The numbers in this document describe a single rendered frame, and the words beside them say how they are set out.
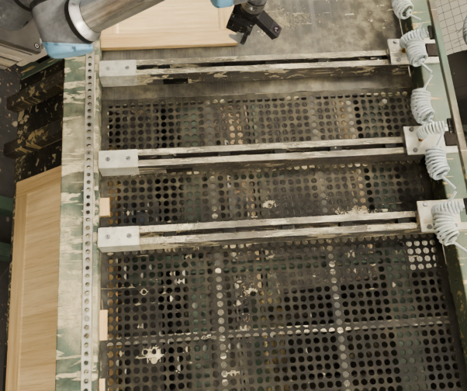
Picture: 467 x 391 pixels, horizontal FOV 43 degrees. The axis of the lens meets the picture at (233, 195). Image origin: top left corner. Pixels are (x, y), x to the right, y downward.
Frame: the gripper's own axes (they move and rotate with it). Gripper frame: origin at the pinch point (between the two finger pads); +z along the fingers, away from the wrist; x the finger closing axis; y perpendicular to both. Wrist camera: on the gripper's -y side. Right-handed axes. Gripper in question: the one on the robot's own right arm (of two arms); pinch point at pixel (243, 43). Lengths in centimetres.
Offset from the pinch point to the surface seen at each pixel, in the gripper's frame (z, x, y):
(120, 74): 11.7, 23.5, 34.0
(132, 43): 16.8, 7.5, 36.1
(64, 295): 15, 98, 20
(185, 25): 13.7, -6.8, 21.4
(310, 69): 0.7, -1.8, -25.1
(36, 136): 61, 38, 62
